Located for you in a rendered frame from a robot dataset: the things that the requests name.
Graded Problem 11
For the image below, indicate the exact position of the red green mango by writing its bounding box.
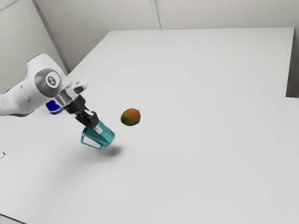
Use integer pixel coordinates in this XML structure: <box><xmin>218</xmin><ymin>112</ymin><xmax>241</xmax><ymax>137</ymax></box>
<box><xmin>120</xmin><ymin>108</ymin><xmax>142</xmax><ymax>126</ymax></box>

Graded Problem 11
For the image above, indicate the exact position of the teal faceted mug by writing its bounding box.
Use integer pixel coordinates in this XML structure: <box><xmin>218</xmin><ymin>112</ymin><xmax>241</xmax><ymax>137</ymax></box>
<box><xmin>80</xmin><ymin>119</ymin><xmax>116</xmax><ymax>150</ymax></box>

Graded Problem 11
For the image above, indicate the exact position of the blue white can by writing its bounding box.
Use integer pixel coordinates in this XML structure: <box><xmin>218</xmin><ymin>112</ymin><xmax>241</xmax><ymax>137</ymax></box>
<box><xmin>45</xmin><ymin>99</ymin><xmax>64</xmax><ymax>115</ymax></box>

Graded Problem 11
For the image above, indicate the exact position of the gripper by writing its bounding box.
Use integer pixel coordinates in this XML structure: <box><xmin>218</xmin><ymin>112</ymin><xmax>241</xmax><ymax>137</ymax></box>
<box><xmin>63</xmin><ymin>95</ymin><xmax>103</xmax><ymax>134</ymax></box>

